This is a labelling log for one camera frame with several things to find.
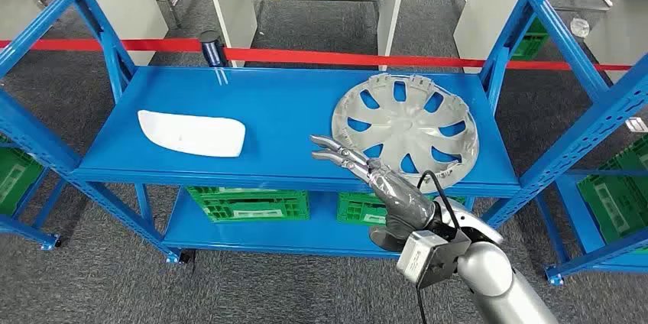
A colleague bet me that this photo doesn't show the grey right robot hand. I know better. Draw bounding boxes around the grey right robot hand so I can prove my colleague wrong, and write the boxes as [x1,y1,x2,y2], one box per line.
[309,134,438,254]

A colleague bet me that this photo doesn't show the grey plastic wheel hubcap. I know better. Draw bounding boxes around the grey plastic wheel hubcap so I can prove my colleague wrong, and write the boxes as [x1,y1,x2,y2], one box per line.
[331,73,481,195]

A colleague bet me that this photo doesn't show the blue metal shelf rack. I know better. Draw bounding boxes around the blue metal shelf rack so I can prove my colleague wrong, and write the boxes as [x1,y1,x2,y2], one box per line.
[533,170,648,287]
[0,134,66,252]
[0,0,648,265]

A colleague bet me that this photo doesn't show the green plastic crate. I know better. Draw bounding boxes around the green plastic crate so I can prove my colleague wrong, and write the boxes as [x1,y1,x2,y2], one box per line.
[186,186,311,223]
[336,191,467,227]
[511,18,550,62]
[577,134,648,254]
[0,134,46,217]

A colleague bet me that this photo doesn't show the red barrier tape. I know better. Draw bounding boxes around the red barrier tape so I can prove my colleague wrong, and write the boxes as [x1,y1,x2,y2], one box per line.
[0,37,633,73]

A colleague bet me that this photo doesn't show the white plastic mirror cover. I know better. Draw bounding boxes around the white plastic mirror cover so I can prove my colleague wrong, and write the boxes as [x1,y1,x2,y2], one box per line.
[138,109,247,159]

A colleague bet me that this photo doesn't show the crumpled clear plastic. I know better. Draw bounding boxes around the crumpled clear plastic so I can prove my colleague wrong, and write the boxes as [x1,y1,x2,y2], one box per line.
[571,18,591,39]

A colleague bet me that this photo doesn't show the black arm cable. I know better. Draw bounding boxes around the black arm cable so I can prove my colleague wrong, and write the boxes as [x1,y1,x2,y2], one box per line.
[413,170,462,324]

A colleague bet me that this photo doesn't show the black barrier stanchion post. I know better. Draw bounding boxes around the black barrier stanchion post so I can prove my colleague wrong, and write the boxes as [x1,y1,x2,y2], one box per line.
[199,30,230,69]

